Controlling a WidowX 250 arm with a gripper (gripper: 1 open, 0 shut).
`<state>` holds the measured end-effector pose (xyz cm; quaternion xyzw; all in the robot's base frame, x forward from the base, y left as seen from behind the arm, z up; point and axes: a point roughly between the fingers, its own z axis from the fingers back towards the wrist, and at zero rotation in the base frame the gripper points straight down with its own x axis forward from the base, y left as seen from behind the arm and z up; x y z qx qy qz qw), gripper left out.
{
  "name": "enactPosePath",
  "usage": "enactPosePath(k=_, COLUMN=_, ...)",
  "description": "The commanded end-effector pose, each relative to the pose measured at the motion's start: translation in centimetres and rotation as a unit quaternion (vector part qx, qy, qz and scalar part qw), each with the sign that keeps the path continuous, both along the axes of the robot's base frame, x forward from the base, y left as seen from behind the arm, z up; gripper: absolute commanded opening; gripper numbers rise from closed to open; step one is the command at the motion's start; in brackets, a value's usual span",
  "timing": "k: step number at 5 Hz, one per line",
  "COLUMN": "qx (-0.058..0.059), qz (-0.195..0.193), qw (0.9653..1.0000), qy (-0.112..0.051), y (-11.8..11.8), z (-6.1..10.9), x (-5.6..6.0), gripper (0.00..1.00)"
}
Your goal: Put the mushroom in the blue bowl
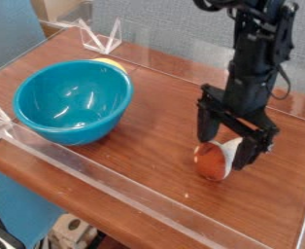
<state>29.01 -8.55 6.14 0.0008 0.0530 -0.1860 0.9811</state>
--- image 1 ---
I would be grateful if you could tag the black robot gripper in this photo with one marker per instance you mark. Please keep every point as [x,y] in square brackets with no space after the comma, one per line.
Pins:
[238,107]

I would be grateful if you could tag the brown and white toy mushroom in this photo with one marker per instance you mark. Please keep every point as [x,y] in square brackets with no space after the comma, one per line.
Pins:
[213,158]

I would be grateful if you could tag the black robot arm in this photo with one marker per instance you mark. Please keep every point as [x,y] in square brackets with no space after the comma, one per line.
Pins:
[262,45]

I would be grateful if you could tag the yellow object behind bowl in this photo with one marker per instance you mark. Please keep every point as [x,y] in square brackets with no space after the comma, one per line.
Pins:
[109,61]

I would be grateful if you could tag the blue bowl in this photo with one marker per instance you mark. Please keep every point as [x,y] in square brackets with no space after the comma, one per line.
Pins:
[72,101]

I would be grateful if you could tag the clear acrylic back barrier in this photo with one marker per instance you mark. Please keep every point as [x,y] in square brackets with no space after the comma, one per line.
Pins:
[169,28]

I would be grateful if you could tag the clear acrylic front barrier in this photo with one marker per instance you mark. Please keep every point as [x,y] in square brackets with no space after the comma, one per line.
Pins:
[155,205]

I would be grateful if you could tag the white block with hole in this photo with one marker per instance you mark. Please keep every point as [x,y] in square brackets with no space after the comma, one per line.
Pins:
[72,233]

